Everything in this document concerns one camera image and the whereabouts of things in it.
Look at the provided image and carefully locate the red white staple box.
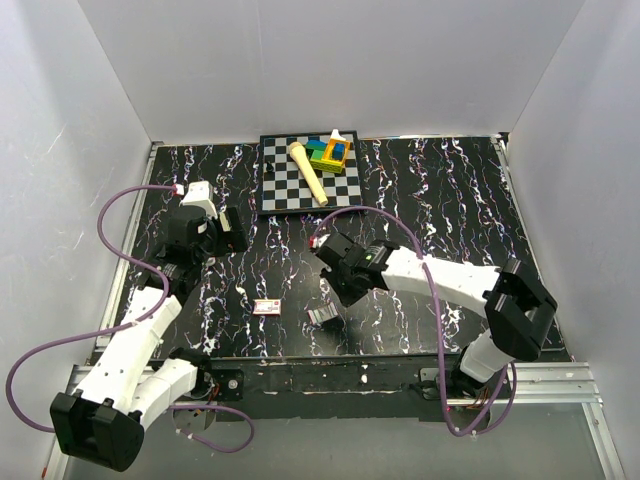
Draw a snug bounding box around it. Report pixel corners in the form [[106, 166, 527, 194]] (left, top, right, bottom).
[[307, 303, 339, 326]]

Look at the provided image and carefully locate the cream white stapler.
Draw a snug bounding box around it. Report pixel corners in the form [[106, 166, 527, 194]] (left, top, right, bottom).
[[218, 209, 232, 233]]

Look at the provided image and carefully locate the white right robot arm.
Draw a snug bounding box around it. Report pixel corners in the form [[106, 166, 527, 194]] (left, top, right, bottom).
[[310, 233, 557, 398]]

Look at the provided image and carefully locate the black white chessboard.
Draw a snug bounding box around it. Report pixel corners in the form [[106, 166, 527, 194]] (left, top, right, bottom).
[[258, 129, 368, 216]]

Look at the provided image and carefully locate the red white staple box sleeve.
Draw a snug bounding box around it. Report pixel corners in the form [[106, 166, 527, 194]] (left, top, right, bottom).
[[253, 299, 281, 316]]

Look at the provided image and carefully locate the cream wooden rolling pin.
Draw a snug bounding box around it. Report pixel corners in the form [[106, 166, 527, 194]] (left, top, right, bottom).
[[288, 142, 328, 207]]

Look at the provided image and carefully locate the yellow green toy block tray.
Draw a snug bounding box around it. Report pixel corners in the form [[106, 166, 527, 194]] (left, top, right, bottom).
[[305, 139, 351, 174]]

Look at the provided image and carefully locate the white chess piece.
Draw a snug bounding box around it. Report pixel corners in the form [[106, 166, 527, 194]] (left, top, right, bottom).
[[330, 129, 345, 142]]

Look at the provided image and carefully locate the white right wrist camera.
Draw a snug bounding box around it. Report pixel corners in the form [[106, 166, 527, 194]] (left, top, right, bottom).
[[309, 236, 322, 250]]

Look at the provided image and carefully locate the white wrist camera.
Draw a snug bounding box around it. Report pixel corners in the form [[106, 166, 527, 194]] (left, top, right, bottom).
[[173, 180, 218, 219], [309, 236, 322, 250]]

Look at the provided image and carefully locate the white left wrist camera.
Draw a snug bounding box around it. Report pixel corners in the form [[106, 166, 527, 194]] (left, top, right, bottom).
[[173, 180, 218, 219]]

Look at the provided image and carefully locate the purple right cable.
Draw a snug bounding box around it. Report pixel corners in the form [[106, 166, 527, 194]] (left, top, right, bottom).
[[312, 205, 517, 438]]

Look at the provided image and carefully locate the purple cable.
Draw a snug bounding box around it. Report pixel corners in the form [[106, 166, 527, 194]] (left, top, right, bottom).
[[4, 184, 255, 455], [312, 205, 517, 438]]

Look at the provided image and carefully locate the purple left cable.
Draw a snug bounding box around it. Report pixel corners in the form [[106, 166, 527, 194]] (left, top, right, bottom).
[[4, 184, 255, 455]]

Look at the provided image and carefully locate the black mounting base plate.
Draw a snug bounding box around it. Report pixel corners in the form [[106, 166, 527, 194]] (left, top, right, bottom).
[[207, 349, 506, 424]]

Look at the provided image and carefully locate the aluminium rail frame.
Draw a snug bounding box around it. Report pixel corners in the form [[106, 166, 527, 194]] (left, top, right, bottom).
[[445, 362, 627, 479]]

